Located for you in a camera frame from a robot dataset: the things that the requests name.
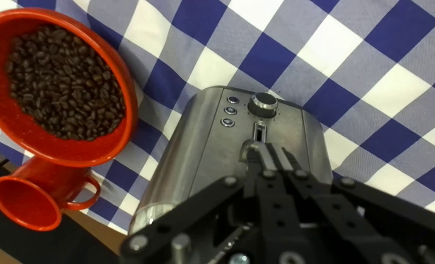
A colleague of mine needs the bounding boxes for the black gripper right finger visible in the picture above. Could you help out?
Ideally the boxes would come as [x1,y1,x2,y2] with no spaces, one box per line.
[269,142,435,264]

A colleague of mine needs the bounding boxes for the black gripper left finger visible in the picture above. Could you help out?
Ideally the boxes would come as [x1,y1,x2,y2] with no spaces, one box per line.
[121,142,306,264]

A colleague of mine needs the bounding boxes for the silver toaster lever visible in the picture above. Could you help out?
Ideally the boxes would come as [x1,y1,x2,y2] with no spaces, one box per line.
[240,138,265,161]

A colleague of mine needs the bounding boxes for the silver toaster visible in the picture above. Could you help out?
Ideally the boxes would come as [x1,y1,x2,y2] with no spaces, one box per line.
[128,85,336,236]

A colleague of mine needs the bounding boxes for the round toaster button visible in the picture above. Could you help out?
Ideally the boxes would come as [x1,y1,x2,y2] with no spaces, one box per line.
[225,94,243,107]
[222,104,240,119]
[220,116,237,130]

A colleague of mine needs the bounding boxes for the black silver toaster knob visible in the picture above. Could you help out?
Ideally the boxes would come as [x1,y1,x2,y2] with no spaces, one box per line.
[249,91,280,119]

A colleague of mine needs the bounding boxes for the red cup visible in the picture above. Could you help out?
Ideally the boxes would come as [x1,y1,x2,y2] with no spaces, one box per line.
[0,155,103,233]

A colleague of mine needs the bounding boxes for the blue white checkered tablecloth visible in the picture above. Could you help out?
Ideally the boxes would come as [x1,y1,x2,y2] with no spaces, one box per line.
[0,0,435,232]

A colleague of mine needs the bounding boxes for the coffee beans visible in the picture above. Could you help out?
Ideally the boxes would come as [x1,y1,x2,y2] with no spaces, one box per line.
[5,26,127,142]

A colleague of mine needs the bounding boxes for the red bowl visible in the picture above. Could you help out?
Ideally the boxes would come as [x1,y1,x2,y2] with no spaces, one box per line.
[0,7,140,170]

